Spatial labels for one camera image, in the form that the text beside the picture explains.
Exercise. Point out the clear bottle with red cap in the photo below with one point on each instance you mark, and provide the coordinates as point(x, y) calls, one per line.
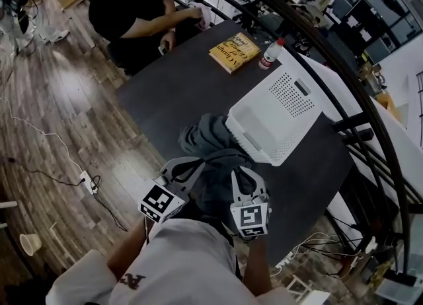
point(269, 56)

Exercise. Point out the white power adapter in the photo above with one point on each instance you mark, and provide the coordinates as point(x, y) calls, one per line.
point(371, 245)

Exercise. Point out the person's white shirt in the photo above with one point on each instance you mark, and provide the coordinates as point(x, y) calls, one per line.
point(185, 264)

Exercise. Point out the pink cloth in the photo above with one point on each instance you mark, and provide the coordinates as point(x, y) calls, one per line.
point(205, 16)

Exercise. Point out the beige paper cup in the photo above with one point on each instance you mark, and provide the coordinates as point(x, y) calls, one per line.
point(30, 244)

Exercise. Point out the person's right forearm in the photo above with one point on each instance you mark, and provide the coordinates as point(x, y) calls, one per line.
point(259, 264)

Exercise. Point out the grey clothes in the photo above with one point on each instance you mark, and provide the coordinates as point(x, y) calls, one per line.
point(211, 135)

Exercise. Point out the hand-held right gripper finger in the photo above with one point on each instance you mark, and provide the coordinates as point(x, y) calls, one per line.
point(238, 188)
point(257, 183)

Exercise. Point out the white chair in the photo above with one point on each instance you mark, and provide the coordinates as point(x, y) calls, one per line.
point(8, 204)

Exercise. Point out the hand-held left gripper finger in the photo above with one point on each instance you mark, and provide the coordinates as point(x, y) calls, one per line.
point(170, 166)
point(193, 180)

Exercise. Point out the yellow book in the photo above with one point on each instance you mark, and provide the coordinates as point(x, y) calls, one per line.
point(234, 53)

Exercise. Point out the person's left forearm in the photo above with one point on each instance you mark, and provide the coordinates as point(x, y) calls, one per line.
point(129, 254)

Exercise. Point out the white power strip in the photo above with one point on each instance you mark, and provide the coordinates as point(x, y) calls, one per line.
point(87, 181)
point(285, 260)

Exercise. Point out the black curved railing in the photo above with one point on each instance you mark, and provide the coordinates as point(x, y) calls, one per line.
point(330, 53)

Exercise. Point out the white plastic laundry basket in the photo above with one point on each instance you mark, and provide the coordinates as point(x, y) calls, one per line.
point(264, 122)

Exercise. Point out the black framed glass partition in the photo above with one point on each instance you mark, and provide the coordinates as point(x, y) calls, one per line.
point(380, 10)

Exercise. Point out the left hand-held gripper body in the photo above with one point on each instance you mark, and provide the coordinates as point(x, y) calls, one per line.
point(158, 201)

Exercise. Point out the black wall grille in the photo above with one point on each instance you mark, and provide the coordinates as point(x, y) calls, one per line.
point(420, 109)

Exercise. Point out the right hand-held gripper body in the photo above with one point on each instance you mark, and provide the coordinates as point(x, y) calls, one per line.
point(251, 218)

